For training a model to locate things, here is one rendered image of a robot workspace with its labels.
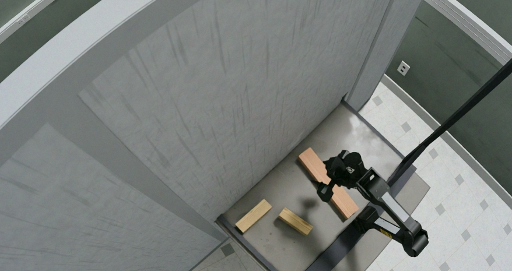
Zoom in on light wooden board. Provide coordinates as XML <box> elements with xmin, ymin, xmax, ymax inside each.
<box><xmin>298</xmin><ymin>148</ymin><xmax>359</xmax><ymax>219</ymax></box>

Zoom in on light wooden block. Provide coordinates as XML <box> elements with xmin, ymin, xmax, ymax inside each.
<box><xmin>236</xmin><ymin>199</ymin><xmax>272</xmax><ymax>233</ymax></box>
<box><xmin>279</xmin><ymin>208</ymin><xmax>313</xmax><ymax>236</ymax></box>

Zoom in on long black bar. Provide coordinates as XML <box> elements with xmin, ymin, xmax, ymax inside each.
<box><xmin>387</xmin><ymin>59</ymin><xmax>512</xmax><ymax>187</ymax></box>

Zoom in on grey panel wall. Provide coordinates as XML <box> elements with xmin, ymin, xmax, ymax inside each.
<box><xmin>0</xmin><ymin>0</ymin><xmax>424</xmax><ymax>271</ymax></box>

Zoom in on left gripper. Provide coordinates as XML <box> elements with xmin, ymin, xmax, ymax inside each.
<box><xmin>311</xmin><ymin>150</ymin><xmax>350</xmax><ymax>202</ymax></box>

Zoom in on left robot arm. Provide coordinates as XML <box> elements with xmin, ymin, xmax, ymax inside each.
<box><xmin>325</xmin><ymin>152</ymin><xmax>429</xmax><ymax>258</ymax></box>

